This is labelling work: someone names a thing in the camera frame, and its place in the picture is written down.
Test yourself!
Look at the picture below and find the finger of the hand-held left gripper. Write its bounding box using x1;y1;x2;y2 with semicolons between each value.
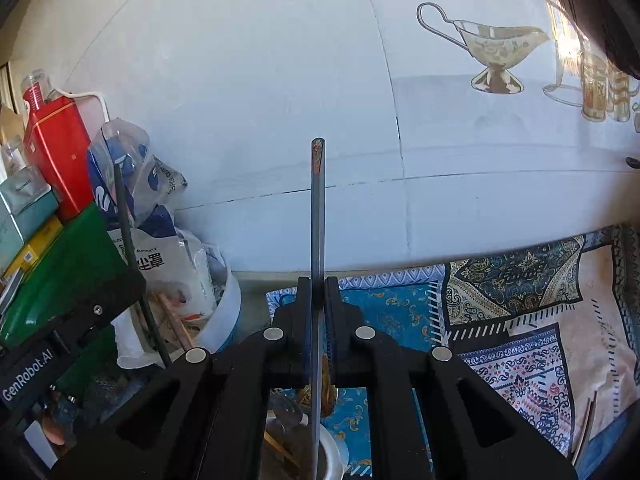
90;268;148;327

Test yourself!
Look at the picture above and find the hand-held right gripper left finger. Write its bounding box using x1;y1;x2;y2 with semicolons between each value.
50;276;314;480

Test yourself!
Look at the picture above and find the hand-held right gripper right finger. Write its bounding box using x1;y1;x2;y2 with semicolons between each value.
325;276;581;480

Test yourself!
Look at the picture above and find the gold spoon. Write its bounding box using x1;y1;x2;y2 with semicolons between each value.
300;354;337;417

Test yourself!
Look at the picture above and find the yellow wooden chopstick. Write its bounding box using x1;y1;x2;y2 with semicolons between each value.
264;429;302;467

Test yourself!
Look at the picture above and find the white plastic cup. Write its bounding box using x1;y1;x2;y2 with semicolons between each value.
264;410;351;480

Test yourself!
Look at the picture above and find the brown wooden stick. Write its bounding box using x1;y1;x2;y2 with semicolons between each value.
157;292;196;352

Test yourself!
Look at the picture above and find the white bucket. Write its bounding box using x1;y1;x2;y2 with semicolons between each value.
200;244;244;357

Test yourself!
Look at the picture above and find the green box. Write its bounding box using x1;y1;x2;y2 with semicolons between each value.
0;204;127;352

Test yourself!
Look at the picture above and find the yellow box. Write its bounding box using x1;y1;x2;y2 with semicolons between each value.
2;216;64;282

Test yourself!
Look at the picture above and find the blue and white plastic bag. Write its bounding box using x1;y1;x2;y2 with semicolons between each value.
87;119;189;231

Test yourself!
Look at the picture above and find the pale teal box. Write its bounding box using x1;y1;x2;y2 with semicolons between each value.
0;165;62;271

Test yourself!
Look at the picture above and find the red tin box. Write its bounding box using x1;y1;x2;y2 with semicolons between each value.
22;94;97;222

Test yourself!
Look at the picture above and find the patchwork patterned tablecloth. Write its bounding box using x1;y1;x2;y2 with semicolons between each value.
265;225;640;480

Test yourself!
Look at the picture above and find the clear bottle with red label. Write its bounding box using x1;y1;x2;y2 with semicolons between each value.
21;71;52;112

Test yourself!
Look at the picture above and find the dark hair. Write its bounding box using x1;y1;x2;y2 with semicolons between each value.
530;0;640;79

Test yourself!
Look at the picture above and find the gold glasses wall sticker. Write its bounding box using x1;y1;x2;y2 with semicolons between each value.
543;5;640;134

